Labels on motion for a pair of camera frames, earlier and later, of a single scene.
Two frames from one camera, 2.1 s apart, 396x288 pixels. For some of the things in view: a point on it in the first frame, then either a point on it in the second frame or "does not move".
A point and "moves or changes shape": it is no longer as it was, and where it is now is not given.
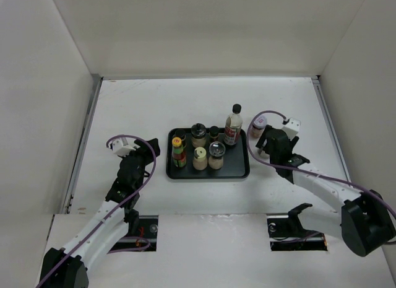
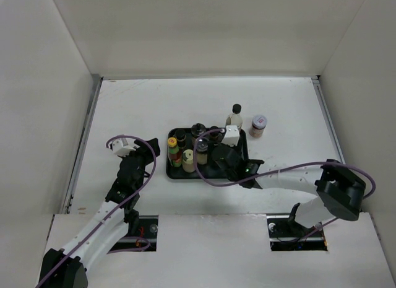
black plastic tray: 204,154 does not move
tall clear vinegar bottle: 233,124 does not move
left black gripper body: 144,158 does not move
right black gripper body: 263,138 → 231,176
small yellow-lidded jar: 200,161 → 187,164
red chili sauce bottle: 178,155 moves or changes shape
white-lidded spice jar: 258,126 does not move
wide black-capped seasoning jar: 198,132 does not move
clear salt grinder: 216,150 moves or changes shape
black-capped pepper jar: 214,132 does not move
